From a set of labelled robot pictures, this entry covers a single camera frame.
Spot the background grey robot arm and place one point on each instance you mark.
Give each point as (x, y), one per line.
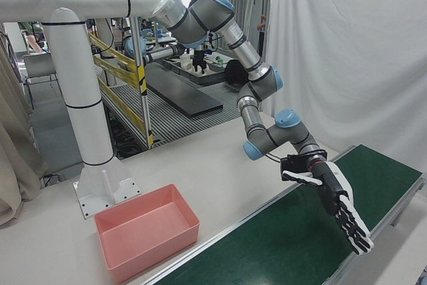
(160, 54)

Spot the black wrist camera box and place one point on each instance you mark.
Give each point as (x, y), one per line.
(295, 163)

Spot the black background gripper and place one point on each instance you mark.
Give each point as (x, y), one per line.
(199, 62)

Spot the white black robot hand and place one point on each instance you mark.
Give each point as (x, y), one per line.
(337, 185)

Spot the pink plastic basket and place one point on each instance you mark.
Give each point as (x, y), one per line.
(146, 231)

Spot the green conveyor belt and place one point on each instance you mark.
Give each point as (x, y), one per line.
(300, 231)

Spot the white cloth backdrop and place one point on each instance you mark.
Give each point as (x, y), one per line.
(350, 48)

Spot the beige curtain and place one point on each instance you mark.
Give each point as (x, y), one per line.
(15, 151)

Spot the white robot stand column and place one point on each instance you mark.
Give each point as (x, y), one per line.
(80, 81)

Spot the aluminium post with striped tape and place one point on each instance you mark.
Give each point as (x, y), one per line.
(144, 98)

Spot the long black platform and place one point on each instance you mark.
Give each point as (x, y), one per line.
(187, 94)

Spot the grey tray with white items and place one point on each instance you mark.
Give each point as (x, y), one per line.
(207, 73)

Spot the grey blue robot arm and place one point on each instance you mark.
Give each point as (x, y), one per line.
(213, 14)

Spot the yellow safety railing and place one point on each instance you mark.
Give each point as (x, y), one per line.
(116, 64)

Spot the black bag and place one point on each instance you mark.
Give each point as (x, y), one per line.
(236, 72)

